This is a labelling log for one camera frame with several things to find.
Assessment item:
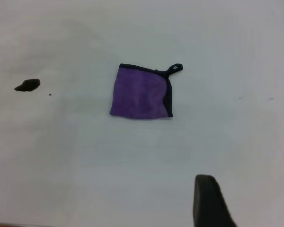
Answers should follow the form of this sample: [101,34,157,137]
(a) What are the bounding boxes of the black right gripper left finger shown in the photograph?
[193,175,239,227]

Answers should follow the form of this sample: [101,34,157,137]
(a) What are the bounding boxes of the purple cloth with black trim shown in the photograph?
[109,63,183,119]

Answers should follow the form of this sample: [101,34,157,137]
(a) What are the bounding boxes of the dark coffee spill blob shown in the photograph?
[14,79,41,92]

